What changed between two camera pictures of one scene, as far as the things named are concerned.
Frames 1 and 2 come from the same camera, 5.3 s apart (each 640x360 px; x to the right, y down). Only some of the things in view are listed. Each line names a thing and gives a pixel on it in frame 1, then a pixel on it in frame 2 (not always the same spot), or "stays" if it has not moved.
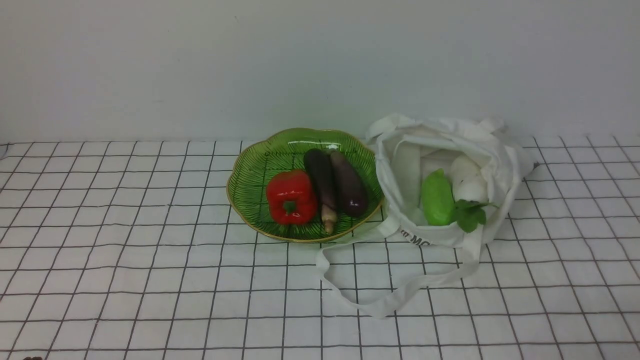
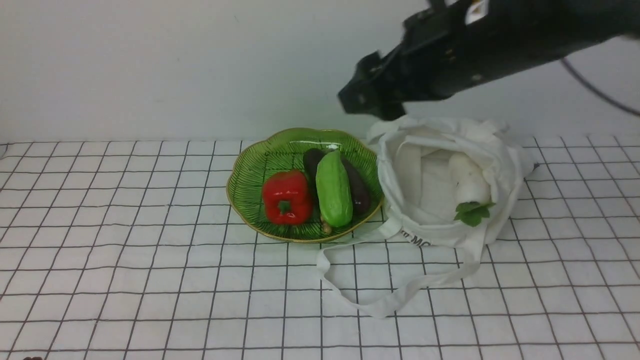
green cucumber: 438,199 to 333,190
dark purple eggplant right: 350,191 stays
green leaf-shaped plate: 247,186 stays
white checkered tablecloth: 135,250 stays
